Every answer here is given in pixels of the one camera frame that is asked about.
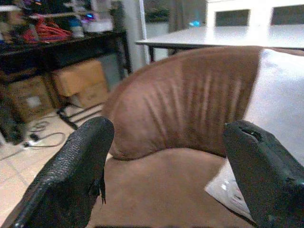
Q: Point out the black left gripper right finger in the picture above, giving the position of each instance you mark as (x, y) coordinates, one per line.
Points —
(263, 175)

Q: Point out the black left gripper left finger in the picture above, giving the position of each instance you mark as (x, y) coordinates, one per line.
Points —
(69, 171)

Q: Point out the white pillow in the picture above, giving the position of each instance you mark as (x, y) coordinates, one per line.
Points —
(278, 99)

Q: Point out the brown leather sofa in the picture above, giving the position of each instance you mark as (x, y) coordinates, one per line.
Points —
(171, 133)

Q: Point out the white paper sheet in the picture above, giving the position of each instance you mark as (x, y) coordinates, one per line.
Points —
(226, 192)

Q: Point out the black power adapter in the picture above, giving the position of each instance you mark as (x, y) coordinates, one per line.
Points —
(34, 137)

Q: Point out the cardboard box with white label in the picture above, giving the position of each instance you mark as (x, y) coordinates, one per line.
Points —
(28, 98)

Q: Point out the large cardboard box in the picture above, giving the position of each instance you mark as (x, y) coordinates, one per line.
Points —
(82, 80)

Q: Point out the black shelf rack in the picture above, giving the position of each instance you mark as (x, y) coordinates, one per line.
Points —
(59, 50)

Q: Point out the white table with black legs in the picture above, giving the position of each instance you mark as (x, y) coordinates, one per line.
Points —
(228, 35)

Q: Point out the white cabinet with dark panels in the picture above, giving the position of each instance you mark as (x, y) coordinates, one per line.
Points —
(255, 14)

